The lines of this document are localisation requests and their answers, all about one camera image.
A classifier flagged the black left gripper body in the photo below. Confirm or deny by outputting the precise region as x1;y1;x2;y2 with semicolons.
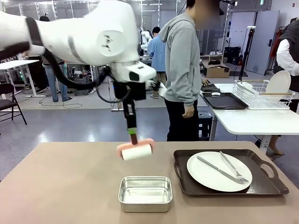
114;81;147;105

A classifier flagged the pink handled lint roller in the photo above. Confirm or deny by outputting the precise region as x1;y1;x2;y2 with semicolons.
116;134;155;161

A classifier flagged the brown serving tray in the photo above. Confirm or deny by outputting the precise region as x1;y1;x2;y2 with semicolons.
201;91;249;110
173;149;290;198

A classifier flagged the white round plate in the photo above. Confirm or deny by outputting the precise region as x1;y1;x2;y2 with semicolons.
186;151;253;193
265;70;292;102

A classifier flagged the person's right forearm gray sleeve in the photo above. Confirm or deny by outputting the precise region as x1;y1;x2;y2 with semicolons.
179;67;199;107

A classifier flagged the person's right hand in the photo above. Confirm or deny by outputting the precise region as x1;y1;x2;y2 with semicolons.
181;104;195;119

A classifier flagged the person in blue shirt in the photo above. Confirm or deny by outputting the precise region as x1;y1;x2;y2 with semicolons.
147;26;168;98

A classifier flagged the person in gray zip hoodie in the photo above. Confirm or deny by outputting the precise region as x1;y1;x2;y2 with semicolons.
158;0;221;142

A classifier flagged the dark plastic stool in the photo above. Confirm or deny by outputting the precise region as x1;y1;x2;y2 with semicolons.
198;111;214;142

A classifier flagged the person in gray hoodie jeans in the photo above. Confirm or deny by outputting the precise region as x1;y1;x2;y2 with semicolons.
39;15;70;103

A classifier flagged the rectangular steel container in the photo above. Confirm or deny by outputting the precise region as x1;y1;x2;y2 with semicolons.
118;176;173;213

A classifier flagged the folded dark gray cloth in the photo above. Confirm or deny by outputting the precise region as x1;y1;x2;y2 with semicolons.
201;83;221;93

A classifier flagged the white shoe rack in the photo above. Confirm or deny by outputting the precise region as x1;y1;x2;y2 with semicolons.
199;51;225;70

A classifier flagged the open cardboard box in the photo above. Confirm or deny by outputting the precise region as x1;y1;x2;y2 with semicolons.
202;60;231;78

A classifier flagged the silver table knife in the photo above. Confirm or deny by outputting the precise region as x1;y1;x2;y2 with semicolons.
197;155;239;185

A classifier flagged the silver fork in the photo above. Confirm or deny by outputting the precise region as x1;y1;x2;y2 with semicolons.
219;151;250;185

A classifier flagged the black equipment case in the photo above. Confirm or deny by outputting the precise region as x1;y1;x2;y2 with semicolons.
224;46;242;65

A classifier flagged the white desk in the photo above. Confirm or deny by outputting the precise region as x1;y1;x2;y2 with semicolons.
0;59;46;98

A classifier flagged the black pole stand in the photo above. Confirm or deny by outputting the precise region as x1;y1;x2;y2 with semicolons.
238;26;256;81

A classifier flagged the black folding chair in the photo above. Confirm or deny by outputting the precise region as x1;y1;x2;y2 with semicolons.
0;83;28;136

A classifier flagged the white side table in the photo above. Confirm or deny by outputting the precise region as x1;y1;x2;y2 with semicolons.
199;83;299;161

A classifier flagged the clothes rack with red garment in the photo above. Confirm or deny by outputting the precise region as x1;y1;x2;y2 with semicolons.
264;25;287;77

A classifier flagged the person white sleeves dark vest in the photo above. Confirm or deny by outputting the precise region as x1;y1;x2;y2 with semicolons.
268;20;299;156

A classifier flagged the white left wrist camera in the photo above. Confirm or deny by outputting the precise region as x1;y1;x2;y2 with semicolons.
146;79;168;97

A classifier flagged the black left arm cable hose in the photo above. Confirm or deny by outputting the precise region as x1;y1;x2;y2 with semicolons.
0;17;117;103

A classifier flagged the white wire dish rack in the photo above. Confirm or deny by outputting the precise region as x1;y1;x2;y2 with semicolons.
232;79;294;110

